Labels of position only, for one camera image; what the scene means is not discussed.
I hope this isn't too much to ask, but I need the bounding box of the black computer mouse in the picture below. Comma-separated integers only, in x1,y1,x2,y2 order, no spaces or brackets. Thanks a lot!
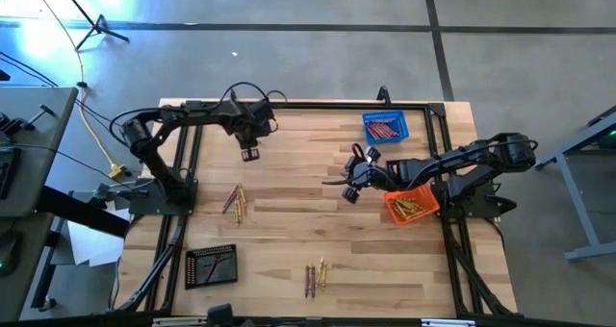
0,230,23,278

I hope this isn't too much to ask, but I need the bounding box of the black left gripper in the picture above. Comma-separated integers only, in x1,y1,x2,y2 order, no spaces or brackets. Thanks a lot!
235,114,271,164

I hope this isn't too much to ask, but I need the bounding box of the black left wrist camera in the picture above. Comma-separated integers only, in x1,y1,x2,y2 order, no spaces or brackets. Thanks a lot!
249,98,276,126

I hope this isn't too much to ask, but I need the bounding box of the black aluminium table frame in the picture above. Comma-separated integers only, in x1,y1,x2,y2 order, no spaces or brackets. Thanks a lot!
143,98,519,318

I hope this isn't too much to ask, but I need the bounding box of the black keyboard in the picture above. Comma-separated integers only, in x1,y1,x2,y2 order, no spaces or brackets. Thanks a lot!
0,146,23,201

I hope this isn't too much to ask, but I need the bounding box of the black plastic basket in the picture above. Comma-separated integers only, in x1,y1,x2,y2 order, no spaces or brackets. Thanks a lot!
184,242,239,290

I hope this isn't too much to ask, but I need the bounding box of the black tripod stand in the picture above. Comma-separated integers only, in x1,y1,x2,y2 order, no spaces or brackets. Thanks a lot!
55,0,131,52

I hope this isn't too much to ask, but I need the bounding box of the black cable sleeve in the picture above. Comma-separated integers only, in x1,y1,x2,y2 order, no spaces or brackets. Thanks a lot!
113,214,190,314
442,218,512,317

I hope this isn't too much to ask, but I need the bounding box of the yellow floor cable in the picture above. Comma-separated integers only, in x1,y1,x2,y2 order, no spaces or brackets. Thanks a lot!
26,0,130,182

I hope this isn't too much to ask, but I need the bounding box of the white paper sheet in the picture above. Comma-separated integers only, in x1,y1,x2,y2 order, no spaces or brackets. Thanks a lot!
66,209,131,268

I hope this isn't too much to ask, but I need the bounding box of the blue plastic basket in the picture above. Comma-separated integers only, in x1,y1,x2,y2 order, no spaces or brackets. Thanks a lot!
361,110,411,146

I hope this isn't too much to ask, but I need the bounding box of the black desk clamp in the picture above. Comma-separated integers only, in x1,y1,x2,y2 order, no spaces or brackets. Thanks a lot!
0,104,57,137

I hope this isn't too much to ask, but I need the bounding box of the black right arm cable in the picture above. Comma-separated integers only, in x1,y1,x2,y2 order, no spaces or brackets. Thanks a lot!
321,142,367,187

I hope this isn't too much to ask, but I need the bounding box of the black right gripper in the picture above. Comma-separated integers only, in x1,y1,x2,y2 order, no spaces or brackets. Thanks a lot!
342,144,393,205

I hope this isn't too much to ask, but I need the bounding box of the dark grey desk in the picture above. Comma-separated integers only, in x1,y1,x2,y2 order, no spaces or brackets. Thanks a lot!
0,212,55,324

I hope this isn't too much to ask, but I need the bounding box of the black desk support beam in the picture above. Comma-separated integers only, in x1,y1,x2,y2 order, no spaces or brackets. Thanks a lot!
37,186,130,239

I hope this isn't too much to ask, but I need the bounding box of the black floor cable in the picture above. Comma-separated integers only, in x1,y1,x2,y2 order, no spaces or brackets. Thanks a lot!
0,50,60,88
74,98,152,141
9,141,115,180

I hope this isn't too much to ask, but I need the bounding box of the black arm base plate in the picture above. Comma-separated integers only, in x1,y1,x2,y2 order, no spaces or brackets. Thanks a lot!
128,176,199,217
432,180,519,221

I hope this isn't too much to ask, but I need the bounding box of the silver metal bracket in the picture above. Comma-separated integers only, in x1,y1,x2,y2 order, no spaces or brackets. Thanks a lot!
151,315,208,327
421,318,477,327

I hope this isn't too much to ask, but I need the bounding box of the grey metal table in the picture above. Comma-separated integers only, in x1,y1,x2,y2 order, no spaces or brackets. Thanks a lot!
528,104,616,262

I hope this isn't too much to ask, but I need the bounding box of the orange plastic basket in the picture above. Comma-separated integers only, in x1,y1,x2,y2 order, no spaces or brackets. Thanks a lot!
383,183,442,226

